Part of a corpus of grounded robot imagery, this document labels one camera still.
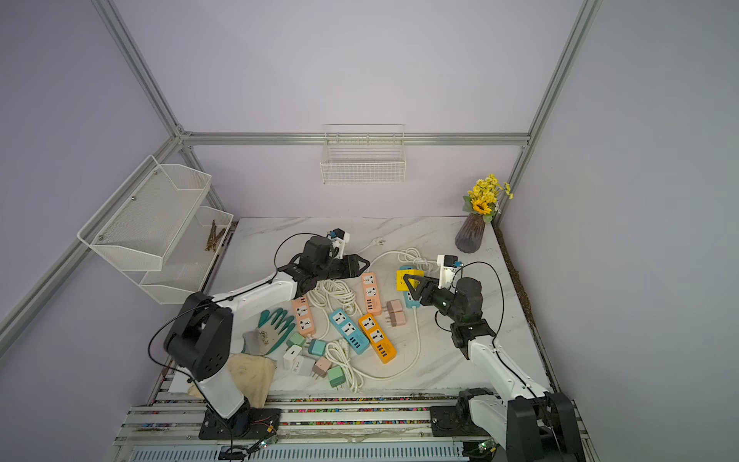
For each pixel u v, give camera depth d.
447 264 0.73
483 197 0.91
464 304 0.62
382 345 0.84
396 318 0.91
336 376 0.80
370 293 0.96
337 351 0.85
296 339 0.87
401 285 0.78
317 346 0.85
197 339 0.47
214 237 0.97
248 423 0.70
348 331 0.88
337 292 0.98
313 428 0.73
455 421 0.73
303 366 0.78
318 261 0.70
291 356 0.80
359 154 0.98
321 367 0.82
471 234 1.05
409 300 0.95
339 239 0.82
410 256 1.07
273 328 0.88
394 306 0.93
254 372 0.82
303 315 0.91
